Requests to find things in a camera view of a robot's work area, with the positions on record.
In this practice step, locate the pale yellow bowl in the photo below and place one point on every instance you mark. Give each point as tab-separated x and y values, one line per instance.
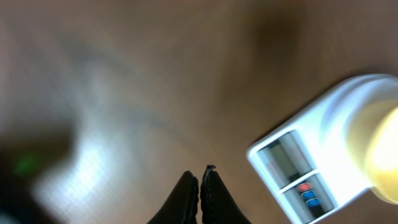
372	145

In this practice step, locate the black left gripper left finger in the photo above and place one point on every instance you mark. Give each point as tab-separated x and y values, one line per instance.
181	206

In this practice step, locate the white digital kitchen scale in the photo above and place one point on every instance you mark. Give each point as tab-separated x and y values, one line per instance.
305	161

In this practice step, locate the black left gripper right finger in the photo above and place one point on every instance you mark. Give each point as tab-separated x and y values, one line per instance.
217	204

